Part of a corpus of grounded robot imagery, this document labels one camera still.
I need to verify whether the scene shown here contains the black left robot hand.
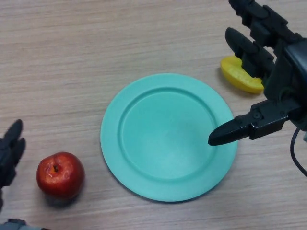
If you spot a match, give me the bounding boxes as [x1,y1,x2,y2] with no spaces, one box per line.
[0,119,48,230]

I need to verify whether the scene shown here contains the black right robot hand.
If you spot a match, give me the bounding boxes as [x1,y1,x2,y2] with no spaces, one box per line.
[207,0,307,146]

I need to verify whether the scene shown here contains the red apple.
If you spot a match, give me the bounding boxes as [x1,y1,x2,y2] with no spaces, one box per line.
[36,151,86,199]

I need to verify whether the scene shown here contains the green round plate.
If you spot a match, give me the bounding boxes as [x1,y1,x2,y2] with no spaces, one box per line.
[100,73,238,203]

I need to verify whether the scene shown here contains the yellow starfruit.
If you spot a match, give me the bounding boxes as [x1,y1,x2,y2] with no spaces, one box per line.
[220,55,265,94]

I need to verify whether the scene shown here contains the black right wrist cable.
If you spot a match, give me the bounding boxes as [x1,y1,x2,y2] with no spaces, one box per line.
[290,126,307,178]

